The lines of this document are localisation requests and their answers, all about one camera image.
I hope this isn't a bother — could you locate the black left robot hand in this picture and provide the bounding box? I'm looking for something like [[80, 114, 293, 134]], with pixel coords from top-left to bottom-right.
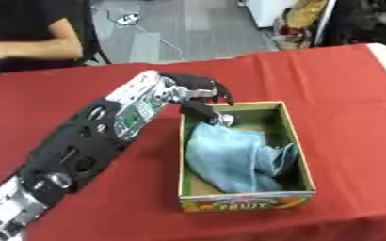
[[158, 72, 238, 127]]

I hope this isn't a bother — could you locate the light blue cloth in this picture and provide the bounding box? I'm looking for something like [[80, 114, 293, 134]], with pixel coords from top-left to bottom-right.
[[183, 121, 302, 194]]

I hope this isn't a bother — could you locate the tan cardboard box green inside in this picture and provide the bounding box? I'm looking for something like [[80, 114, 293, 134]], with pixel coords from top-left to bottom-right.
[[176, 100, 318, 213]]

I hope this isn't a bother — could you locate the white power strip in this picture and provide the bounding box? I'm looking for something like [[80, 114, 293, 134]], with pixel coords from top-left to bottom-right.
[[114, 12, 144, 27]]

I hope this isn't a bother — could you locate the white cabinet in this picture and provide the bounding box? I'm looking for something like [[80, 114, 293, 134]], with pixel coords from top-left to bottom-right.
[[244, 0, 302, 28]]

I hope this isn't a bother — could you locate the yellow and red bag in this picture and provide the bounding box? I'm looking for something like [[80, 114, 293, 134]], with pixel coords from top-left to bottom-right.
[[270, 0, 329, 51]]

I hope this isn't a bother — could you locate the black chair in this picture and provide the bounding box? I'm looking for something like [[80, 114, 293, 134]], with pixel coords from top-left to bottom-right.
[[74, 0, 114, 66]]

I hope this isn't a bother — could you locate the person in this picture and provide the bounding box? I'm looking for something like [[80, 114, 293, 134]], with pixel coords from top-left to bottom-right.
[[0, 0, 87, 73]]

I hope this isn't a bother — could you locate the white cable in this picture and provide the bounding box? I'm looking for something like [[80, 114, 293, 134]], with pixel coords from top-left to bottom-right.
[[94, 6, 186, 61]]

